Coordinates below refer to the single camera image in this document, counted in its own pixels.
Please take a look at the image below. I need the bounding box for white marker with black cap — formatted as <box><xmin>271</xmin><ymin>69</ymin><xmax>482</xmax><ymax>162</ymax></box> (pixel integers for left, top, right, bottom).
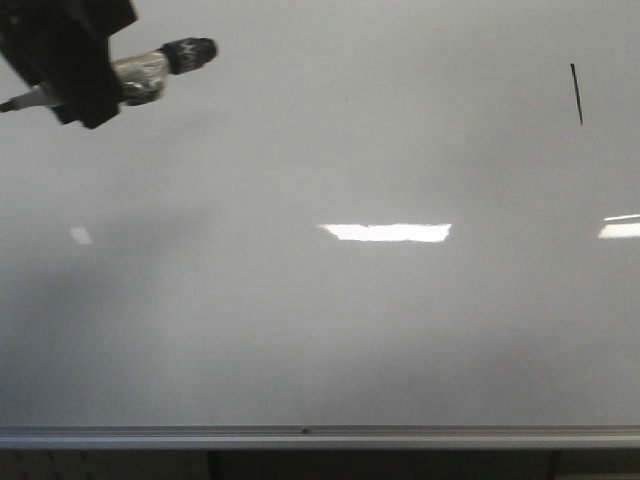
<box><xmin>1</xmin><ymin>37</ymin><xmax>218</xmax><ymax>123</ymax></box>

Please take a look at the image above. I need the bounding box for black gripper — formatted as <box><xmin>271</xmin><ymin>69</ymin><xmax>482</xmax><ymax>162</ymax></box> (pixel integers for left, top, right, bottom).
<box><xmin>1</xmin><ymin>1</ymin><xmax>137</xmax><ymax>129</ymax></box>

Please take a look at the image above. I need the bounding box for white whiteboard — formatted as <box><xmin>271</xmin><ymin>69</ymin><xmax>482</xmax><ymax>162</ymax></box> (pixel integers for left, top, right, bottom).
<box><xmin>1</xmin><ymin>1</ymin><xmax>639</xmax><ymax>427</ymax></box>

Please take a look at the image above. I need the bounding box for grey aluminium marker tray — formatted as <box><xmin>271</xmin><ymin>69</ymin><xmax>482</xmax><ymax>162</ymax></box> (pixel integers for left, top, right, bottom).
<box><xmin>1</xmin><ymin>425</ymin><xmax>639</xmax><ymax>451</ymax></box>

